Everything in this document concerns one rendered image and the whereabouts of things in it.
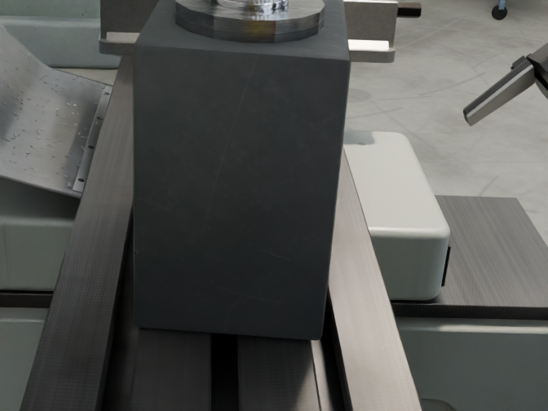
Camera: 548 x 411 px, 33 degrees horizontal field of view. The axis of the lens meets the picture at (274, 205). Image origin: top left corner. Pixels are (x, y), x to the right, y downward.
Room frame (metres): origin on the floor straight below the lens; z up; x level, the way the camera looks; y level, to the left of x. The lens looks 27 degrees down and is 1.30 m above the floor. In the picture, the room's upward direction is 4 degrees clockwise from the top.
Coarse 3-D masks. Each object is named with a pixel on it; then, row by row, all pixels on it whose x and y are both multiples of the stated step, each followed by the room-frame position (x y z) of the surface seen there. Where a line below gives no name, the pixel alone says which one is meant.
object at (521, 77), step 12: (516, 60) 0.69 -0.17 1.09; (516, 72) 0.67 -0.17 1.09; (528, 72) 0.67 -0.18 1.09; (504, 84) 0.67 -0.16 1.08; (516, 84) 0.67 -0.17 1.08; (528, 84) 0.69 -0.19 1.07; (480, 96) 0.67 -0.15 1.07; (492, 96) 0.67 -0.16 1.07; (504, 96) 0.68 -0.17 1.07; (468, 108) 0.67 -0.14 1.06; (480, 108) 0.66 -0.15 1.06; (492, 108) 0.68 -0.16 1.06; (468, 120) 0.67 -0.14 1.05
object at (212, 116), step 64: (192, 0) 0.54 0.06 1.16; (320, 0) 0.56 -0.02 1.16; (192, 64) 0.49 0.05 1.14; (256, 64) 0.49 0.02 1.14; (320, 64) 0.49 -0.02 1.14; (192, 128) 0.49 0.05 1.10; (256, 128) 0.49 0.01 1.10; (320, 128) 0.49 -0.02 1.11; (192, 192) 0.49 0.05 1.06; (256, 192) 0.49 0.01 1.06; (320, 192) 0.49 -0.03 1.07; (192, 256) 0.49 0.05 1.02; (256, 256) 0.49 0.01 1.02; (320, 256) 0.49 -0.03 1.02; (192, 320) 0.49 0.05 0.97; (256, 320) 0.49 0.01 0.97; (320, 320) 0.49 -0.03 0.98
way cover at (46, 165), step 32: (0, 32) 1.10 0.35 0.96; (0, 64) 1.02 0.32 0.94; (32, 64) 1.10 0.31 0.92; (0, 96) 0.96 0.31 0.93; (32, 96) 1.01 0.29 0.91; (64, 96) 1.05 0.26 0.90; (0, 128) 0.90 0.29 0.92; (32, 128) 0.93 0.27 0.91; (64, 128) 0.96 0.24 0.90; (96, 128) 0.98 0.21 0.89; (0, 160) 0.83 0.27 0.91; (32, 160) 0.86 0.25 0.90; (64, 160) 0.88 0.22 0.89; (64, 192) 0.81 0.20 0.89
